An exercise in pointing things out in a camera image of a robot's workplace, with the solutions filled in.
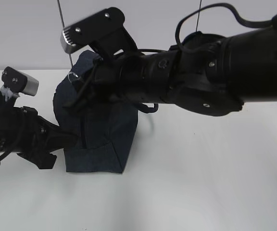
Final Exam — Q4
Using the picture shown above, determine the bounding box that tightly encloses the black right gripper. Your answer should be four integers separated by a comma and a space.
65, 51, 177, 108

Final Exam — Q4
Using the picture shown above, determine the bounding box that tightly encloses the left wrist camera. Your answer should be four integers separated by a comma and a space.
1, 66, 39, 96

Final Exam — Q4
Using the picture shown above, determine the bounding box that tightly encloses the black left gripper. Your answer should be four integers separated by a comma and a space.
0, 92, 78, 169

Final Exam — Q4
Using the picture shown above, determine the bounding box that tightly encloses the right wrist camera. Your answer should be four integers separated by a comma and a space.
61, 7, 138, 62

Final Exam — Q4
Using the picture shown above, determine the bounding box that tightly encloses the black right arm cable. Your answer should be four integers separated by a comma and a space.
138, 2, 277, 58

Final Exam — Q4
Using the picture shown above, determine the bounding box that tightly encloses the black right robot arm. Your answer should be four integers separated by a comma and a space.
61, 3, 277, 116

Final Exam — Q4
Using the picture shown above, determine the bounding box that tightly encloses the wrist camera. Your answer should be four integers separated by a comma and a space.
1, 66, 39, 96
61, 7, 138, 62

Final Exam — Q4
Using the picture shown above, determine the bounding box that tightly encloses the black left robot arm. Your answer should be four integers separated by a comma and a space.
0, 92, 78, 169

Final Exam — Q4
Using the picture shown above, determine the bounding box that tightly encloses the dark blue lunch bag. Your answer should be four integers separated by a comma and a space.
52, 50, 159, 174

